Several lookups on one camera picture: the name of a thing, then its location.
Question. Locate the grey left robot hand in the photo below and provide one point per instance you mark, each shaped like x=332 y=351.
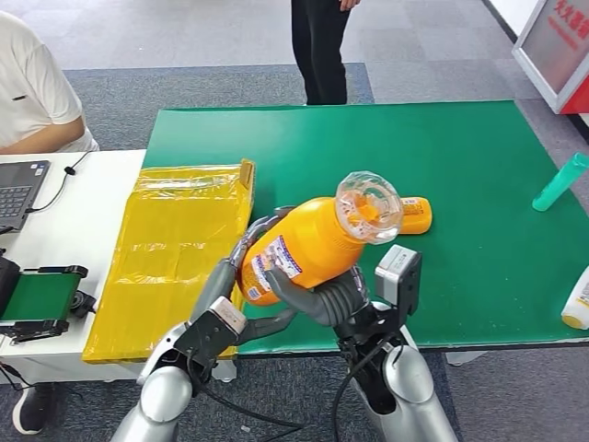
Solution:
x=216 y=280

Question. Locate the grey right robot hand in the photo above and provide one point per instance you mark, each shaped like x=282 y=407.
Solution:
x=299 y=299

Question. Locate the orange juice bottle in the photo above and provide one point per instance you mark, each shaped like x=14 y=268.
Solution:
x=418 y=216
x=313 y=244

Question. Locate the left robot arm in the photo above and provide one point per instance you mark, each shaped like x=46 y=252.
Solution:
x=161 y=396

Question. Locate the teal plastic bottle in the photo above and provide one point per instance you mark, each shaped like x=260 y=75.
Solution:
x=559 y=183

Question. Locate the white bottle yellow cap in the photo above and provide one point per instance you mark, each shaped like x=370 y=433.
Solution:
x=578 y=302

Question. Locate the yellow taped cardboard box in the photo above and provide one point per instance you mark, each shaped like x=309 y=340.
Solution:
x=161 y=256

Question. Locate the white table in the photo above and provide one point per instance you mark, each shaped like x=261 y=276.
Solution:
x=92 y=207

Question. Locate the small green belt conveyor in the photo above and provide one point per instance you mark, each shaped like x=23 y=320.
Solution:
x=41 y=296

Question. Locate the green table mat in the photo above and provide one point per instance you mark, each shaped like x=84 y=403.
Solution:
x=460 y=183

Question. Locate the person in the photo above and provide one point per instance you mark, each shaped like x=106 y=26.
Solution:
x=322 y=49
x=32 y=91

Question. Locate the black white shoe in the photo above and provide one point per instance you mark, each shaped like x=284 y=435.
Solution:
x=32 y=410

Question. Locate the grey laptop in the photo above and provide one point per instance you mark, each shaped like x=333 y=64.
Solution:
x=18 y=189

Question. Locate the white red display cabinet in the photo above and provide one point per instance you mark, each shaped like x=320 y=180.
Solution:
x=552 y=49

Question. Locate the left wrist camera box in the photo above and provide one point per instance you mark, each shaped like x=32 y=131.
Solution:
x=216 y=329

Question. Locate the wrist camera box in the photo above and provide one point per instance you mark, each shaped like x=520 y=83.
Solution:
x=398 y=274
x=216 y=329

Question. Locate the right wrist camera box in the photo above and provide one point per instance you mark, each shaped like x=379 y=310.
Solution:
x=398 y=274

